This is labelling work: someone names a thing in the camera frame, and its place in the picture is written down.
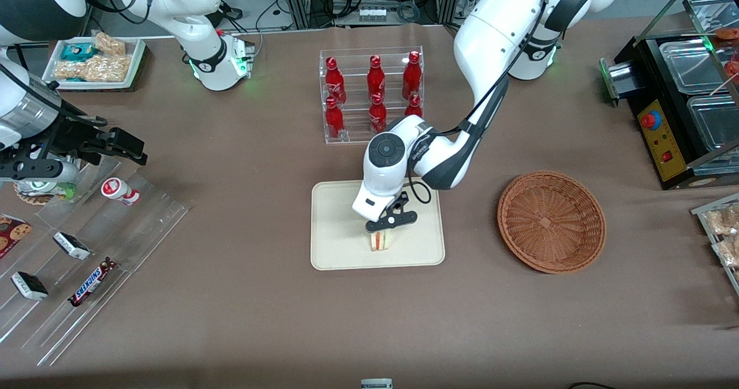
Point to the clear acrylic bottle rack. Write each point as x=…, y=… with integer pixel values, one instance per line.
x=357, y=135

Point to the white labelled box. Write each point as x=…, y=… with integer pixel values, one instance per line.
x=376, y=384

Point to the red fried food piece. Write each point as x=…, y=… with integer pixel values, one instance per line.
x=728, y=33

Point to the teal snack packet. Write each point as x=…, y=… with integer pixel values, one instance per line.
x=78, y=52

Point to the wrapped bread packet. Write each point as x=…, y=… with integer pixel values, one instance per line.
x=728, y=251
x=724, y=221

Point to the small woven brown coaster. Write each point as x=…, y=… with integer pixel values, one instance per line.
x=32, y=195

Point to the beige plastic tray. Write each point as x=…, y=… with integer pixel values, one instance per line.
x=340, y=245

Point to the brown woven wicker basket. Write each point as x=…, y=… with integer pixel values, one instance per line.
x=551, y=221

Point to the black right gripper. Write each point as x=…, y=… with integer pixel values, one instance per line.
x=68, y=137

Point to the small green bottle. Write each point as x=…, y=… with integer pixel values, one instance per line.
x=67, y=191

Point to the red cookie package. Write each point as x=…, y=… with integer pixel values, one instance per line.
x=12, y=236

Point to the triangular sandwich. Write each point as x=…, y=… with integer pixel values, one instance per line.
x=381, y=241

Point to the grey bread tray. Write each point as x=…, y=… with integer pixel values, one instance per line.
x=703, y=213

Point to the black white chocolate snack pack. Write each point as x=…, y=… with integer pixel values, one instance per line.
x=72, y=246
x=30, y=285

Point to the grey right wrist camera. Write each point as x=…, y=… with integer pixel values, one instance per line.
x=40, y=169

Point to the red cola bottle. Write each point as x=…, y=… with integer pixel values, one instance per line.
x=335, y=83
x=377, y=115
x=413, y=107
x=333, y=120
x=376, y=80
x=411, y=77

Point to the white power strip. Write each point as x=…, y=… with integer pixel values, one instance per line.
x=373, y=15

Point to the Snickers chocolate bar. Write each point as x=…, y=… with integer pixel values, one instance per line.
x=92, y=281

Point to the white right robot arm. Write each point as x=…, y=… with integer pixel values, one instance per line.
x=196, y=8

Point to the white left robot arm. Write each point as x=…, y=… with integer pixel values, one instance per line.
x=496, y=37

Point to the white snack tray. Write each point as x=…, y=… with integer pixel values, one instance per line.
x=130, y=71

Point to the small rice cracker pack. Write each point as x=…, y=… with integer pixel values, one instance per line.
x=109, y=44

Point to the large rice cracker pack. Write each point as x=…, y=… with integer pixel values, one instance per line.
x=95, y=68

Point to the clear acrylic stepped display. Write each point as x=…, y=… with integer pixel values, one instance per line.
x=144, y=221

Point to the small white yogurt bottle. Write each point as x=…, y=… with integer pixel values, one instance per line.
x=118, y=190

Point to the steel food pan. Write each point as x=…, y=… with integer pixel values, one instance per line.
x=690, y=66
x=716, y=126

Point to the black food warmer machine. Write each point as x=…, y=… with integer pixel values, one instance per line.
x=652, y=89

